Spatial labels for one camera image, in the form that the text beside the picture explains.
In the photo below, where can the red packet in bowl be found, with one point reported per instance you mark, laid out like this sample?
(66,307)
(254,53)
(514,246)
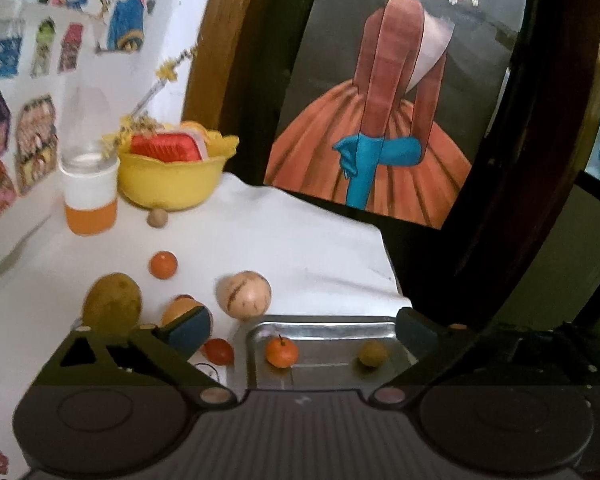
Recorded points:
(167,147)

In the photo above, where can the yellow plastic bowl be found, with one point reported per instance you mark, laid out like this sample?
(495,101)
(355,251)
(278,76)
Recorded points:
(174,186)

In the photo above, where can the brown wooden frame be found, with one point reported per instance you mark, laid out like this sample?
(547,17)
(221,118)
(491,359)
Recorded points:
(216,47)

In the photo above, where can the yellow orange fruit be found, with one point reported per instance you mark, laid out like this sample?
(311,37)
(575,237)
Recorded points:
(178,307)

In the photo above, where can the white tablecloth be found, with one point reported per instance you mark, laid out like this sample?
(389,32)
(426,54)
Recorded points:
(317,263)

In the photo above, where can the round beige striped fruit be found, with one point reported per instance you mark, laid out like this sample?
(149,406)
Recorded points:
(244,295)

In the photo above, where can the house stickers sheet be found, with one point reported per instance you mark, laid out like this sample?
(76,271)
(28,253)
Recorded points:
(40,56)

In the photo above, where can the small tangerine on cloth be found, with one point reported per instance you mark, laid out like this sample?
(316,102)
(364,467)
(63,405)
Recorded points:
(163,265)

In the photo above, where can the yellow flower twig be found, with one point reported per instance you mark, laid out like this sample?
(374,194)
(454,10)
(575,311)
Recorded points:
(139,121)

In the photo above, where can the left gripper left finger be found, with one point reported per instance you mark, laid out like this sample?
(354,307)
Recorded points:
(145,358)

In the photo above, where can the tangerine with stem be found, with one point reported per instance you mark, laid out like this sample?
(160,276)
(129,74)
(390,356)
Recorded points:
(281,352)

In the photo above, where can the small brown nut by bowl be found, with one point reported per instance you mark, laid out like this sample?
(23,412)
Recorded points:
(157,218)

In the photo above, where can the brown potato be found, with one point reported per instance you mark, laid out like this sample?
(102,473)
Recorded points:
(113,305)

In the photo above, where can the red cherry tomato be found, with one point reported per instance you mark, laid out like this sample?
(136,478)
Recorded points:
(218,351)

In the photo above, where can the orange white cup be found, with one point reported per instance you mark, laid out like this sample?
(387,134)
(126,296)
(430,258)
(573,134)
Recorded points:
(88,168)

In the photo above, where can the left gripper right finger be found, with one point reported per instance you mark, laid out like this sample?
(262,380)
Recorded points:
(498,354)

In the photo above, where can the orange dress lady painting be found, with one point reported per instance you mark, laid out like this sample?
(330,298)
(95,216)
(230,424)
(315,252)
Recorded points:
(389,100)

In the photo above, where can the silver metal tray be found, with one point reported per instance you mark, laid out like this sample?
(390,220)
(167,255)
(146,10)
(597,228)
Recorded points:
(328,353)

